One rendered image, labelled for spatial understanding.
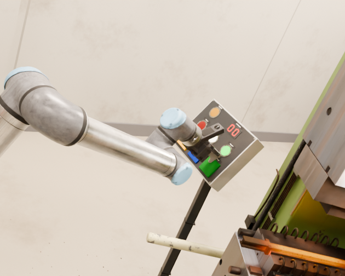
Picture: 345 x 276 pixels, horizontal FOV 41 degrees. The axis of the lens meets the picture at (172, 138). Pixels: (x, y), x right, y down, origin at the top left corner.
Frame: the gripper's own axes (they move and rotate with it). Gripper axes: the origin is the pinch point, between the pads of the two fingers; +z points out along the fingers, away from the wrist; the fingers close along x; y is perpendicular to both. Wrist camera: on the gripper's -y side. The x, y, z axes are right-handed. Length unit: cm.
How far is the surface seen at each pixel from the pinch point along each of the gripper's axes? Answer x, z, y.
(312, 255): 54, 11, 1
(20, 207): -95, 19, 112
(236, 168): 7.0, 5.8, -0.9
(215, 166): 2.5, 0.5, 4.7
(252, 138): 5.4, 1.2, -14.4
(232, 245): 32.7, 4.0, 20.5
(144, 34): -184, 60, -19
